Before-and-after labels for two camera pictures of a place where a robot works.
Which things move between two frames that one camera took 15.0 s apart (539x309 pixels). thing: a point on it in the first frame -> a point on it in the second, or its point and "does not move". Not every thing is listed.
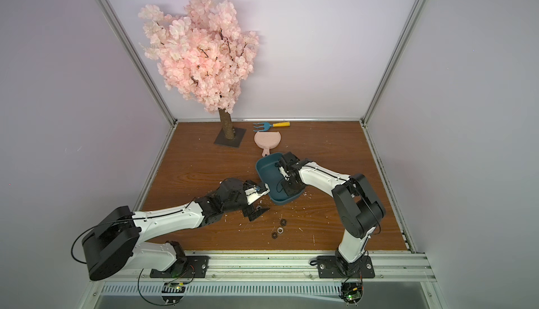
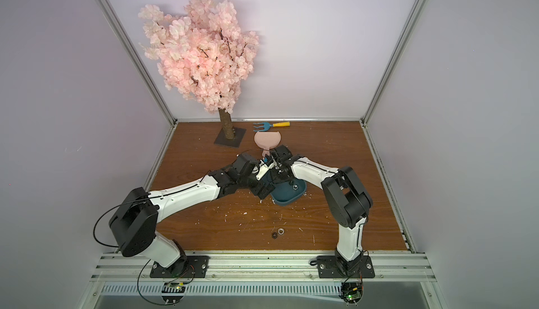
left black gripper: x=249 y=212 -> x=267 y=190
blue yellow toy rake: x=267 y=126 does not move
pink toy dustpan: x=267 y=140 does not move
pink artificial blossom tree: x=203 y=53 does not move
